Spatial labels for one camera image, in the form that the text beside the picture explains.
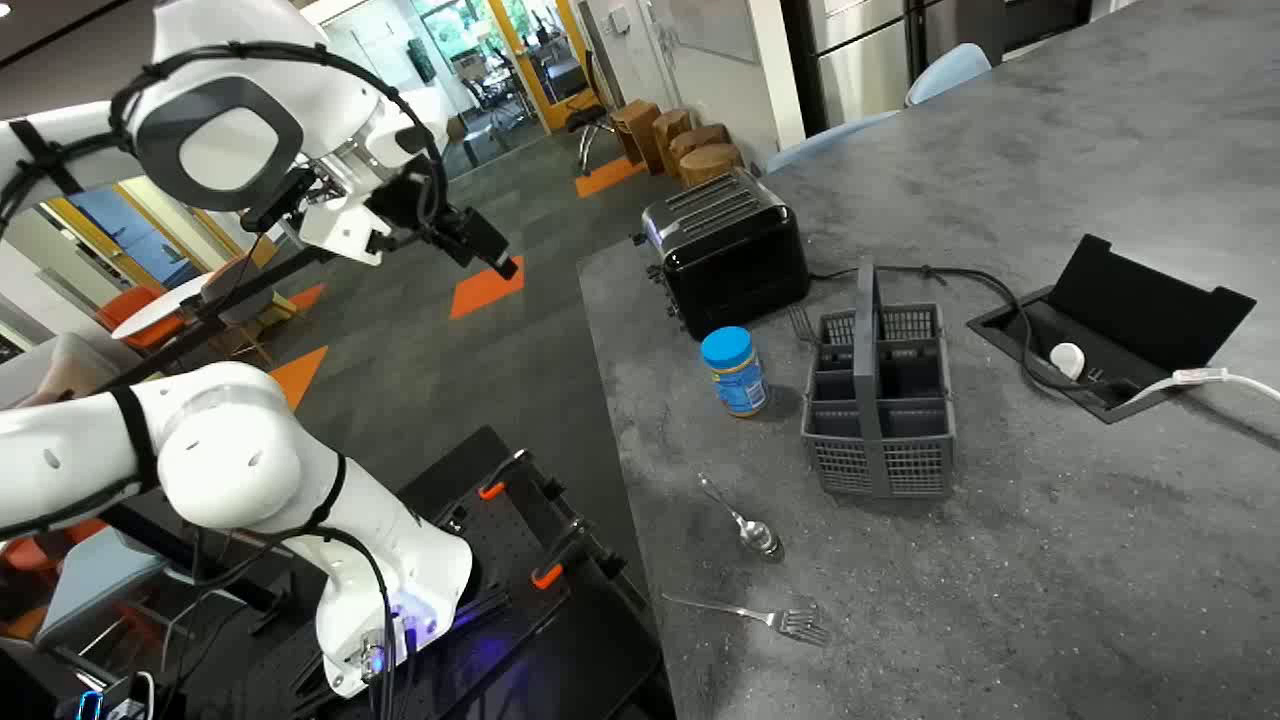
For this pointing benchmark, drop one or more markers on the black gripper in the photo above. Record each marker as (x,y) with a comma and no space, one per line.
(434,213)

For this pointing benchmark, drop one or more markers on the blue lidded peanut butter jar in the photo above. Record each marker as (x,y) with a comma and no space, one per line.
(733,374)

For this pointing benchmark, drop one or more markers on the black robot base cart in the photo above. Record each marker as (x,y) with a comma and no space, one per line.
(532,625)

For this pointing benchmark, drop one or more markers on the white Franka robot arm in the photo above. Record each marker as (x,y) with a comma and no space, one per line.
(224,453)

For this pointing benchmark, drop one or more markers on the brown wooden stools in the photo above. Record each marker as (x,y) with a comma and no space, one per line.
(675,142)

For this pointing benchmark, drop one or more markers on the orange tipped black clamp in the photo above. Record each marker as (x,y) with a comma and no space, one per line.
(499,483)
(548,570)

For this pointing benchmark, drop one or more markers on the black toaster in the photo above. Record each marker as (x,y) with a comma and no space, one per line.
(724,252)

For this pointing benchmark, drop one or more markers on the light blue chair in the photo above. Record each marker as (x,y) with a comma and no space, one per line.
(949,69)
(826,137)

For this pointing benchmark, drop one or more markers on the silver metal spoon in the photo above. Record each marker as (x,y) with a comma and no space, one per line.
(751,524)

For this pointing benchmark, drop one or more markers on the orange chair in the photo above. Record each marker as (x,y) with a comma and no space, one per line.
(141,311)

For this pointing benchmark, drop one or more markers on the stainless steel refrigerator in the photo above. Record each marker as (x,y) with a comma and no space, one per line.
(860,55)

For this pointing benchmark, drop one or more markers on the silver metal fork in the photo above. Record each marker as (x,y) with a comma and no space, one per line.
(761,616)

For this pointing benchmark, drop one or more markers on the round white plug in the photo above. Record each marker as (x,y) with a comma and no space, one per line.
(1067,358)

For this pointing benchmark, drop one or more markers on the black table outlet box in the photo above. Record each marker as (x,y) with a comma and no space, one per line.
(1132,323)

